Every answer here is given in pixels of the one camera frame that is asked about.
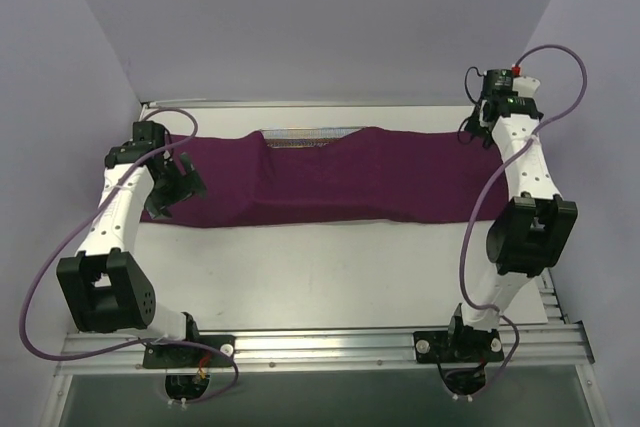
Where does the purple cloth wrap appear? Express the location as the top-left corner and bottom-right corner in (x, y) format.
(166, 127), (502, 228)

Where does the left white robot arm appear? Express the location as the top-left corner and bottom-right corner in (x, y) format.
(56, 145), (206, 366)

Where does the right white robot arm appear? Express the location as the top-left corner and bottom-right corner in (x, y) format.
(443, 94), (578, 360)

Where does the metal mesh instrument tray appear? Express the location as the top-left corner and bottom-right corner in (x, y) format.
(261, 127), (363, 148)

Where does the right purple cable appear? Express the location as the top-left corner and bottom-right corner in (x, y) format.
(439, 43), (587, 393)

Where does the purple cable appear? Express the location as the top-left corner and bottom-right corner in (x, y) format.
(21, 107), (240, 404)
(439, 43), (587, 393)

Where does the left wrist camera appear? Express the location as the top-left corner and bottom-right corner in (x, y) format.
(132, 121), (166, 149)

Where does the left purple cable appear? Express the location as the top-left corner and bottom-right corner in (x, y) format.
(21, 107), (240, 404)

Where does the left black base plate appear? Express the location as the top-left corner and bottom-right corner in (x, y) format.
(142, 334), (236, 370)

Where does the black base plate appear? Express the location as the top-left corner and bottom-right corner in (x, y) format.
(412, 330), (505, 364)
(142, 334), (236, 370)

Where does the aluminium right side rail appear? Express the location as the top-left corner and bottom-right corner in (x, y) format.
(481, 100), (571, 324)

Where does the aluminium rail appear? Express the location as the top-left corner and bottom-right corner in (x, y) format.
(481, 100), (571, 324)
(54, 323), (595, 375)

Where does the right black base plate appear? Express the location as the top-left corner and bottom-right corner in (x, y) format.
(412, 330), (505, 364)

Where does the aluminium front rail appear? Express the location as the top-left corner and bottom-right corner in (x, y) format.
(54, 323), (595, 375)

